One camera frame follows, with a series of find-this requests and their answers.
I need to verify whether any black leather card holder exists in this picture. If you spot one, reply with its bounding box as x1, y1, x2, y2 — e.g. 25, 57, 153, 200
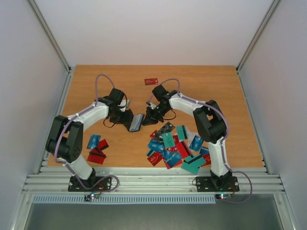
128, 114, 144, 132

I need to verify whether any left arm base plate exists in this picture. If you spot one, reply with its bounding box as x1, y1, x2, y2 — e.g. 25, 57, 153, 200
68, 176, 112, 192

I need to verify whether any black card in pile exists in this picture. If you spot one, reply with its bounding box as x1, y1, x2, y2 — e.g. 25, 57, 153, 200
158, 122, 175, 133

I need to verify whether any small red card left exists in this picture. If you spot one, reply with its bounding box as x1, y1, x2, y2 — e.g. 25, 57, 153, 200
96, 139, 109, 151

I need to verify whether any grey cable duct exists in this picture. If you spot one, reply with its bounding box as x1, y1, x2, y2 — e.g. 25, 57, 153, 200
32, 194, 216, 205

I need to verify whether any red stripe card centre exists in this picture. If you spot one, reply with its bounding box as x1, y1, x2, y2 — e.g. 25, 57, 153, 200
176, 141, 193, 159

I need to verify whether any blue card right pile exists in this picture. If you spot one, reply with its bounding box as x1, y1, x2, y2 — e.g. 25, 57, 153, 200
189, 135, 204, 152

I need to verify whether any large red card left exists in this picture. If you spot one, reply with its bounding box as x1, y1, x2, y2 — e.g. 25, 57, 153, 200
87, 148, 106, 165

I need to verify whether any blue card left group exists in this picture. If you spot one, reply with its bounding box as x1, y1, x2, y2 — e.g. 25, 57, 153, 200
87, 134, 101, 150

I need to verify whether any lone red card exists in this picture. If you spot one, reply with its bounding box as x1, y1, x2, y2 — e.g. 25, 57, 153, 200
144, 78, 159, 85

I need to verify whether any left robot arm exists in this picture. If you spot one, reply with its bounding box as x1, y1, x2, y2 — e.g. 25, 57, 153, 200
46, 88, 133, 191

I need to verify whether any blue card front pile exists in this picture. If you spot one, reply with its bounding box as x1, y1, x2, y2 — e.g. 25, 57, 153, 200
164, 153, 182, 169

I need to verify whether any red VIP card front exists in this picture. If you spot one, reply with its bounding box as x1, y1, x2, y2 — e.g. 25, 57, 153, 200
147, 152, 163, 166

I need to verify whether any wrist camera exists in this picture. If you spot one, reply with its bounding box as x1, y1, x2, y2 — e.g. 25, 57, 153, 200
146, 101, 156, 109
118, 99, 130, 112

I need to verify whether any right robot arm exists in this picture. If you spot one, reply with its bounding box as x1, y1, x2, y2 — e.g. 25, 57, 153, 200
142, 85, 232, 190

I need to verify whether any red vip card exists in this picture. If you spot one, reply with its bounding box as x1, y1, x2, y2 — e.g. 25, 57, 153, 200
202, 153, 211, 166
147, 152, 163, 166

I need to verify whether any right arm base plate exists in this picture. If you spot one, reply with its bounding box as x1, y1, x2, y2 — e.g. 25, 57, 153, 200
195, 176, 240, 192

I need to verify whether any teal stripe card upper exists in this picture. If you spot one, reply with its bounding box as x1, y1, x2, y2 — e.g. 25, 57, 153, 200
176, 125, 188, 141

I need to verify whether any aluminium rail frame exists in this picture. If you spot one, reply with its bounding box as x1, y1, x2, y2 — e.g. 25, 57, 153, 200
22, 166, 285, 195

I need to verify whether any teal VIP card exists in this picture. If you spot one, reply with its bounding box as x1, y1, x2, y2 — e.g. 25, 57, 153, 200
162, 132, 175, 148

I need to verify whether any teal card front pile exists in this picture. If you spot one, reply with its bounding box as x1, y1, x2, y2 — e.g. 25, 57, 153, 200
181, 155, 206, 175

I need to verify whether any red VIP card right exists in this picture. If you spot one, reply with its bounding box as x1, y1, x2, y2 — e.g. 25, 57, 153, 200
202, 153, 211, 166

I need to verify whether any blue VIP card left pile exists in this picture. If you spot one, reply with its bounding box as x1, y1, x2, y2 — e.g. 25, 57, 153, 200
147, 139, 165, 153

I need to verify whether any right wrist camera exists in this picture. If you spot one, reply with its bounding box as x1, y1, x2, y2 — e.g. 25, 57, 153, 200
146, 101, 156, 109

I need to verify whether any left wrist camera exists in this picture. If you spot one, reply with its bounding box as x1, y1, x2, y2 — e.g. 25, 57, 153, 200
118, 99, 130, 112

